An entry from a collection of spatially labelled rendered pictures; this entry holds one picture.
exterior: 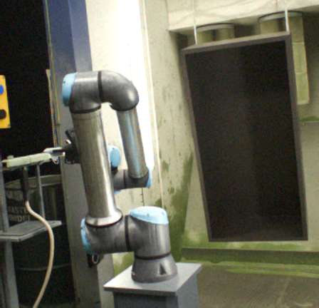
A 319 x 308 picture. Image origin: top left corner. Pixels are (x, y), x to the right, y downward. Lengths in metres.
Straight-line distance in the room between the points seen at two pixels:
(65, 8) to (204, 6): 1.50
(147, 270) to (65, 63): 1.35
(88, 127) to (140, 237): 0.48
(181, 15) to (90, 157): 2.46
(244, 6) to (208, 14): 0.30
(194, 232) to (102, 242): 2.18
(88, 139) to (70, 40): 1.13
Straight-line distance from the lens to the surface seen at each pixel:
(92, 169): 1.73
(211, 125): 3.08
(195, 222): 4.00
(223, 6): 3.88
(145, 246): 1.85
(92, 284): 2.86
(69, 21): 2.74
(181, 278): 1.89
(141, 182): 2.04
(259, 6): 3.81
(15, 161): 2.26
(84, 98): 1.63
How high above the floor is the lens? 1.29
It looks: 4 degrees down
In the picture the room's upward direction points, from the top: 5 degrees counter-clockwise
